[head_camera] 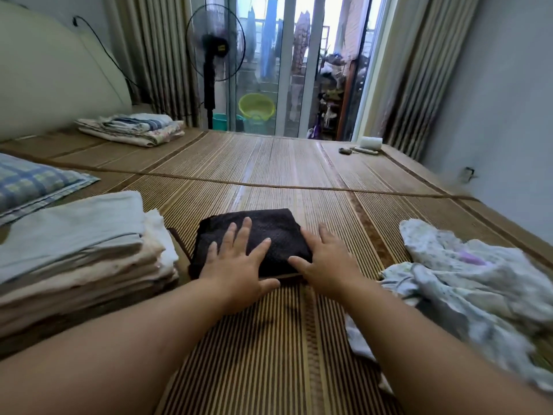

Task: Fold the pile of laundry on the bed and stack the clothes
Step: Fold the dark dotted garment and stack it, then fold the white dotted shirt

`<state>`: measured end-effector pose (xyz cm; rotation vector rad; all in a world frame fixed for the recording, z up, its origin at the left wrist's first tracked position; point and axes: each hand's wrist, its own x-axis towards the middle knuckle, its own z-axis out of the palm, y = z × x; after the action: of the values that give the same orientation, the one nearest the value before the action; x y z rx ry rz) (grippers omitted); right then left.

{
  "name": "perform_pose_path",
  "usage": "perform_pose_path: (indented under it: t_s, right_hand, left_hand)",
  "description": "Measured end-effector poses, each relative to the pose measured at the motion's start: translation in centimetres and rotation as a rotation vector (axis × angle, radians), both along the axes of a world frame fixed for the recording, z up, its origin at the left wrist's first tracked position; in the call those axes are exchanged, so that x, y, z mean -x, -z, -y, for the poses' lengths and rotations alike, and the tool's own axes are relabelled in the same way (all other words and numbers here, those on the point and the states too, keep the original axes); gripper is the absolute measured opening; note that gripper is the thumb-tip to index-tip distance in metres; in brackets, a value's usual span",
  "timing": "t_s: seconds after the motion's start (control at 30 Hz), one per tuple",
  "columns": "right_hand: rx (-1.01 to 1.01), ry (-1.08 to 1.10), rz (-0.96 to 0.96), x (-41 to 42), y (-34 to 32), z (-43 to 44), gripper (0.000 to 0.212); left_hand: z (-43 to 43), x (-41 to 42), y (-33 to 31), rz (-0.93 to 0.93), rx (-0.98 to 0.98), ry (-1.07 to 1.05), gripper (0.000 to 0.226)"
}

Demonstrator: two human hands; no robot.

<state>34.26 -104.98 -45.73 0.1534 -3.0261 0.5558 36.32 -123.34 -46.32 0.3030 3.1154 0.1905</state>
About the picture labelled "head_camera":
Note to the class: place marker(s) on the person's right hand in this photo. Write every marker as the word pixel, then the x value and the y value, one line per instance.
pixel 327 268

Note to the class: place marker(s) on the person's left hand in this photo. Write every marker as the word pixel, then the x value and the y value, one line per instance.
pixel 235 272

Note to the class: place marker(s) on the dark grey garment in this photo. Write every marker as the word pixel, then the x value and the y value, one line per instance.
pixel 276 233

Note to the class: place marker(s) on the stack of light clothes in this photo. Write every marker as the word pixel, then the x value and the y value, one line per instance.
pixel 160 237

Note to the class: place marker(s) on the bamboo bed mat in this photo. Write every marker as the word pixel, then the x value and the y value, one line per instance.
pixel 259 160

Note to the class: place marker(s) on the small floral white garment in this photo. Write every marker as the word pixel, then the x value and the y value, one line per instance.
pixel 484 263

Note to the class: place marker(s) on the person's left forearm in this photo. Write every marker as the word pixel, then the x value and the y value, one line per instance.
pixel 112 358

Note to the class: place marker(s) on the person's right forearm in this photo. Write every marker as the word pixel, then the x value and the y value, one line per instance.
pixel 432 358

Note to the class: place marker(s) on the small dark object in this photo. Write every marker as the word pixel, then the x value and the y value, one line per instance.
pixel 345 150

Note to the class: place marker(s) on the white paper roll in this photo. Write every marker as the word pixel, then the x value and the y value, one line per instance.
pixel 371 143

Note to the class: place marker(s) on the small teal bucket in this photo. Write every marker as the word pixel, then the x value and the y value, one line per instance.
pixel 221 122

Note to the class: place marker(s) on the yellow green basin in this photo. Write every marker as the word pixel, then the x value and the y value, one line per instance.
pixel 257 106

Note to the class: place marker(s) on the cluttered balcony shelf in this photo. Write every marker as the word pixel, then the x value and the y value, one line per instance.
pixel 335 99

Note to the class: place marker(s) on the folded striped blanket stack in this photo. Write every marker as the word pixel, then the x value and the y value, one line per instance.
pixel 130 129

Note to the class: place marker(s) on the sliding glass balcony door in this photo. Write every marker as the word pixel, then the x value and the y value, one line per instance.
pixel 285 56

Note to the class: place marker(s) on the beige patterned curtain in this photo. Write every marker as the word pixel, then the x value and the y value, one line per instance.
pixel 432 73
pixel 155 56

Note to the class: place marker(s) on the blue plaid pillow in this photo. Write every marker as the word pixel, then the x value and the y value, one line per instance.
pixel 30 181

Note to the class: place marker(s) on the black standing fan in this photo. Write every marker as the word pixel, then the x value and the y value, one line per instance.
pixel 214 39

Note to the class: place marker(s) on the cream padded headboard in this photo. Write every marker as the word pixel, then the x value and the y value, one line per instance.
pixel 52 73

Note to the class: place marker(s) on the white wall socket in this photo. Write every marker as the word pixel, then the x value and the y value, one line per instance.
pixel 467 174

